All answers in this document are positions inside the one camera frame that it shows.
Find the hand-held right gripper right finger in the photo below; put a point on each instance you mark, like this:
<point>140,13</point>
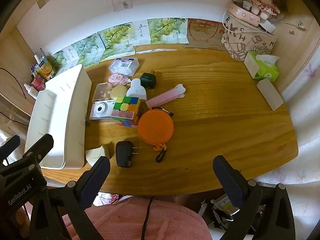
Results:
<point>230,180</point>

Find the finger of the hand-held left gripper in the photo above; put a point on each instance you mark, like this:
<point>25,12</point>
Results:
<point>46,142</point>
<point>11,143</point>

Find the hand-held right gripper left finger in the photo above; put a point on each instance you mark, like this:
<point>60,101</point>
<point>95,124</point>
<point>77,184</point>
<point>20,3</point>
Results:
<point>96,182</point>

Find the white plastic bin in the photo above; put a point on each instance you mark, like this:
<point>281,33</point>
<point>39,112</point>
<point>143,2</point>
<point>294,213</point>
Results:
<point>55,120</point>

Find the beige plastic block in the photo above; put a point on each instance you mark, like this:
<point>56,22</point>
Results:
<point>96,152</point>

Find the black charger plug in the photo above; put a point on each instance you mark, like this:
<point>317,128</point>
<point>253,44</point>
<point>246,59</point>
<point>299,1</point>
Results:
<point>123,153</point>

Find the white digital camera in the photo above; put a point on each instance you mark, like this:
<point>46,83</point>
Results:
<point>100,110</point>

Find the clear case white hearts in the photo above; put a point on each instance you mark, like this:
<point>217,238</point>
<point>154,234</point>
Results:
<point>101,92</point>

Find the colourful puzzle cube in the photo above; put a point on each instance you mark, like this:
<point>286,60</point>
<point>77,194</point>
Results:
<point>126,110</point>

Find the orange round case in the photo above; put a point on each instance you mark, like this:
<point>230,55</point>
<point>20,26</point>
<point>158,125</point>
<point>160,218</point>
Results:
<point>155,127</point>

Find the gold round compact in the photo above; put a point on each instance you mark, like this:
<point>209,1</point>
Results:
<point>117,92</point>

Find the pink correction tape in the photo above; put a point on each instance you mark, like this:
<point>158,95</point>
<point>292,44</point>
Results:
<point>117,78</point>

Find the white rounded plastic gadget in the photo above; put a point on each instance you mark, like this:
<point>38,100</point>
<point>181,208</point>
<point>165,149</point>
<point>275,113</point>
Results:
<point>136,90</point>

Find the clear lidded plastic box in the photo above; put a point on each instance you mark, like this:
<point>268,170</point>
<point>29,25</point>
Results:
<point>123,65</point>

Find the green perfume bottle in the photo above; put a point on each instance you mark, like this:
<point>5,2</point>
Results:
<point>148,80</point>

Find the white green small box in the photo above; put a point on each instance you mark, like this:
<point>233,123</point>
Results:
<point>222,203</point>

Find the white spray bottle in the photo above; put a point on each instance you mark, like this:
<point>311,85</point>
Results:
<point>31,91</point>

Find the red can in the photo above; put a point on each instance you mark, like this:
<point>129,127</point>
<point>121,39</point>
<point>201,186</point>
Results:
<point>37,83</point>

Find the orange juice carton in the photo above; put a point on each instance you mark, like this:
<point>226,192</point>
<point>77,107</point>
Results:
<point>45,70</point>

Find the blue white small box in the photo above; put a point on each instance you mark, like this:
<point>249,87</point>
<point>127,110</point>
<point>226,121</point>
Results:
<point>34,70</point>

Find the pink fleece clothing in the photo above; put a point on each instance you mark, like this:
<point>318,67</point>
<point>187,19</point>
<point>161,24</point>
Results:
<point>170,222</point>

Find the grape print paper sheet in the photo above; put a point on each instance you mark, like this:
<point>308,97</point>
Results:
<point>165,28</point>
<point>86,46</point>
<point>116,35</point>
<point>60,57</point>

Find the white floral cloth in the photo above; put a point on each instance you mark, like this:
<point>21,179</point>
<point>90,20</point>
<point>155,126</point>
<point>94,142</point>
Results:
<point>305,130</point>

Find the white flat case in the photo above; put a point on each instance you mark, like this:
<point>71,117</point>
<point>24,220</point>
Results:
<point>270,93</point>

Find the green tissue pack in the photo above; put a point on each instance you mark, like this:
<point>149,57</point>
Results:
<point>265,71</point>

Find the letter print fabric bag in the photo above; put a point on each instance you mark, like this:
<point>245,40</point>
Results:
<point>240,40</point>

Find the clear tape patch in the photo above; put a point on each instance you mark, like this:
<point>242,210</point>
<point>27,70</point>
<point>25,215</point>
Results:
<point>43,1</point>

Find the brown paper bag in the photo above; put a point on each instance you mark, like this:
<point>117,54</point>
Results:
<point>205,32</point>

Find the white power adapter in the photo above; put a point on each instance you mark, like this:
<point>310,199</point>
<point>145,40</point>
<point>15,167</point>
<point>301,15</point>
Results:
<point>267,27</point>

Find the brown haired doll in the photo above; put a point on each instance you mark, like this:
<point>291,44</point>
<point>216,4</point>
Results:
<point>260,0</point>

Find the pink framed wall sticker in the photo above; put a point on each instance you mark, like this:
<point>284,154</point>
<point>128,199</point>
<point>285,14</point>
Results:
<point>121,1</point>

